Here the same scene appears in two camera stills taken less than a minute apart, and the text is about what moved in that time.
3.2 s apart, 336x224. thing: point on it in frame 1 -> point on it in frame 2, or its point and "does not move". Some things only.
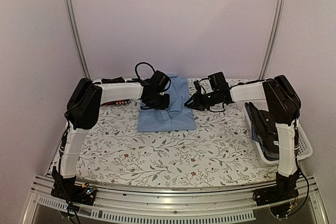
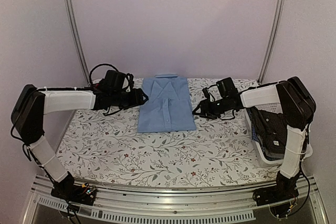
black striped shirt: (267, 129) does not move
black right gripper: (198, 99) -> (206, 109)
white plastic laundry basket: (305, 149) does not move
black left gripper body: (158, 103) -> (122, 102)
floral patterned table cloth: (221, 150) does not move
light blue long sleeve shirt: (178, 116) does not move
